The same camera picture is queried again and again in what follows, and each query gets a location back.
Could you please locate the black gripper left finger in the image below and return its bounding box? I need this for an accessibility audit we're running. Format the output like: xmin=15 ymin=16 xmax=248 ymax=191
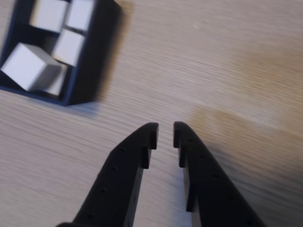
xmin=55 ymin=122 xmax=160 ymax=227

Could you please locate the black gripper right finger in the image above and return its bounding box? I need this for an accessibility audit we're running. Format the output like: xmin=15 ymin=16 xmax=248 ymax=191
xmin=173 ymin=121 xmax=268 ymax=227

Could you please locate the white cube block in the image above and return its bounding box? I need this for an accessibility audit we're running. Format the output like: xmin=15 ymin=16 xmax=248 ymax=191
xmin=28 ymin=0 xmax=71 ymax=33
xmin=45 ymin=63 xmax=73 ymax=97
xmin=64 ymin=0 xmax=95 ymax=31
xmin=0 ymin=42 xmax=62 ymax=92
xmin=51 ymin=28 xmax=86 ymax=67

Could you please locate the black open box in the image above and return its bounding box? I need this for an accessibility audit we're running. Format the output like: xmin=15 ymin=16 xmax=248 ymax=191
xmin=0 ymin=0 xmax=124 ymax=107

